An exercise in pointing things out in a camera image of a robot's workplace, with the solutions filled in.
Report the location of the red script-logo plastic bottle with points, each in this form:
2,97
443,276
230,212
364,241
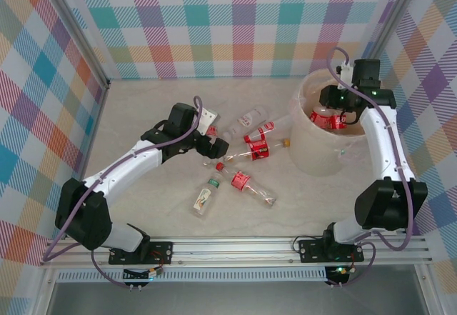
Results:
319,116

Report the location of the long red-label plastic bottle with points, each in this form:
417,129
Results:
213,131

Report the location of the small red-label plastic bottle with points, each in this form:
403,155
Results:
337,122

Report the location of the red-label bottle with barcode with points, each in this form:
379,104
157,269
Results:
240,181

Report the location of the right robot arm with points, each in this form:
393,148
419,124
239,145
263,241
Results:
382,143

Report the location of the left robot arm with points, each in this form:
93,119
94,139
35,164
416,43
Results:
125,174

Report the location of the cream round plastic bin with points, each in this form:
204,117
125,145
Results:
314,150

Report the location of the large bottle red-black label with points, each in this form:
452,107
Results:
258,149

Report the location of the white-cap bottle red-character label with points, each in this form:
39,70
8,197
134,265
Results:
246,118

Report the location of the crane-label green-band plastic bottle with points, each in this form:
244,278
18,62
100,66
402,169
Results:
203,200

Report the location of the red-cap bottle red-white label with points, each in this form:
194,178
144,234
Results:
269,126

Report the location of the grey metal panel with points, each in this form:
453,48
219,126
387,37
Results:
232,299

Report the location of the aluminium corner post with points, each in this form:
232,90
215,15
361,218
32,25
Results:
78,29
396,8

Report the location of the aluminium front rail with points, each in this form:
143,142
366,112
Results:
232,249

